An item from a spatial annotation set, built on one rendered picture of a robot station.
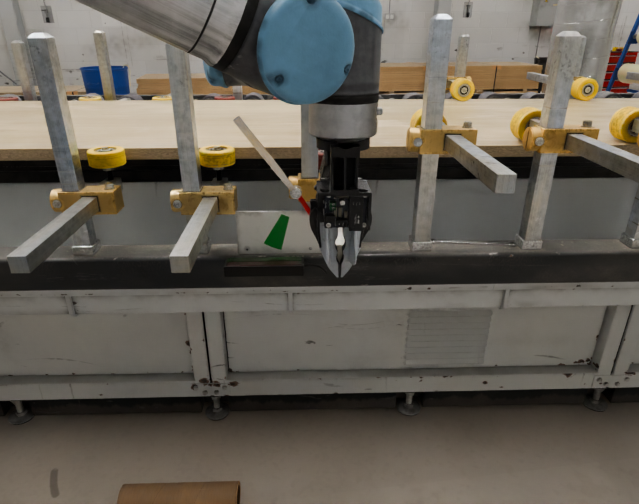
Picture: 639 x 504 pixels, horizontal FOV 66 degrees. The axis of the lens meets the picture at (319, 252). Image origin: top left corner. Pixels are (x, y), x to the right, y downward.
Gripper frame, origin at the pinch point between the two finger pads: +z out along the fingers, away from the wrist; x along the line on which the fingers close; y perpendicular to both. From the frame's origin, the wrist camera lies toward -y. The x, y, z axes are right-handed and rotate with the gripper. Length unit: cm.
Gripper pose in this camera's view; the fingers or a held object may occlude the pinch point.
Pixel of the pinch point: (339, 266)
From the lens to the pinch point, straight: 74.9
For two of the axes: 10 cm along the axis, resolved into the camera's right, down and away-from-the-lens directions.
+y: 0.2, 4.0, -9.2
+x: 10.0, -0.1, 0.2
